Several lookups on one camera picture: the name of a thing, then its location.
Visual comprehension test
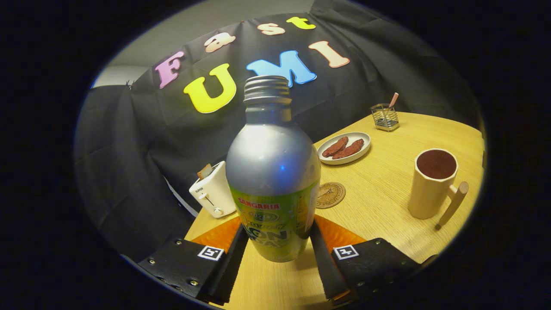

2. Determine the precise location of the black backdrop cloth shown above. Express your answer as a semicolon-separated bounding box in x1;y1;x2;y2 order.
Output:
73;0;480;263

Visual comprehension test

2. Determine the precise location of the metal wire basket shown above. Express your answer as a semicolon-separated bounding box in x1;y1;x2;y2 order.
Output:
370;103;400;132

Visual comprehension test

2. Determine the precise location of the white oval plate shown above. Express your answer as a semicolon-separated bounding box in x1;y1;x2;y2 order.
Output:
317;132;371;166

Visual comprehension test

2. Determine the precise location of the round brown coaster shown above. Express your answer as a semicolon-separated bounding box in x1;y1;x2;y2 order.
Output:
316;182;346;209

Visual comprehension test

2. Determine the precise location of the brown sausage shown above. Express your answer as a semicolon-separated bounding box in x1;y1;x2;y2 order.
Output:
322;136;349;158
332;139;365;160

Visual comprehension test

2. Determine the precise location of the wooden table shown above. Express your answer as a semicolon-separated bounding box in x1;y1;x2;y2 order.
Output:
184;111;486;310

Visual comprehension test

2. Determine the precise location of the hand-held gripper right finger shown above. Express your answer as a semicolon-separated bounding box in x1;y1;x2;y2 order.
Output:
309;215;437;307

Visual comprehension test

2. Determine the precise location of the cream cup with wooden handle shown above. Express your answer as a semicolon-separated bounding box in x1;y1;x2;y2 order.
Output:
408;149;469;231

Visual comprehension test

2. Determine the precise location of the white toaster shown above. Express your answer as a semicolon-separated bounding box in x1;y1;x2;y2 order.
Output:
189;161;237;219

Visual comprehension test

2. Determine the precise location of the silver bottle with green label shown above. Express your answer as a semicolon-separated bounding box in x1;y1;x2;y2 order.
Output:
225;75;322;263

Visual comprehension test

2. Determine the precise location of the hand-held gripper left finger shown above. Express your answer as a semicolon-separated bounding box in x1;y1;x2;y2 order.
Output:
138;215;249;306

